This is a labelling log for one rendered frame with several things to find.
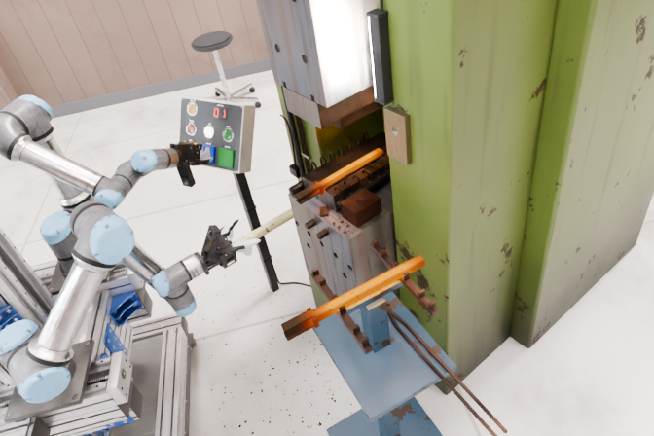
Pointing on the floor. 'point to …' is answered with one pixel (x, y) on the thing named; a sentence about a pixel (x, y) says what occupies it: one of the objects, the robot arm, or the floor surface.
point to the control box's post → (255, 229)
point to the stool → (211, 42)
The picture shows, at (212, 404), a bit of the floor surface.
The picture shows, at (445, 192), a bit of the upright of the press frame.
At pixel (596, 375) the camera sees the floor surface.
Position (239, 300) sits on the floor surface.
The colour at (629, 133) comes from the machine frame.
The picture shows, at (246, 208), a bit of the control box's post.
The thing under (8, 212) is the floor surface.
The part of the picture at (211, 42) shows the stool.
